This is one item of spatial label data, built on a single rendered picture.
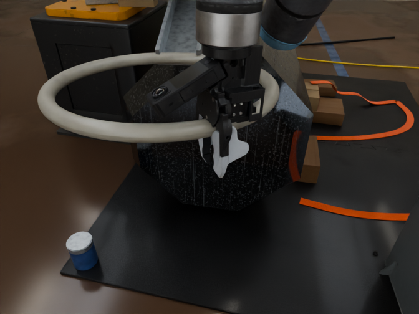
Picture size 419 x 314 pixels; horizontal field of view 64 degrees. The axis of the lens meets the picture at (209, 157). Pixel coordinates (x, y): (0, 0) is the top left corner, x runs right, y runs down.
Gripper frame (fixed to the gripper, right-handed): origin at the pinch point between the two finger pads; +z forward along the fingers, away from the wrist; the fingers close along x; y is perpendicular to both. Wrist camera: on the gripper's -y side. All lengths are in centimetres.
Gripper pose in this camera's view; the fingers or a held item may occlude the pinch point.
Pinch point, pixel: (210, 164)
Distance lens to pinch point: 57.6
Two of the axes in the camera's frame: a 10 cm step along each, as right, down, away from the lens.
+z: -0.2, 8.5, 5.3
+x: -4.4, -4.8, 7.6
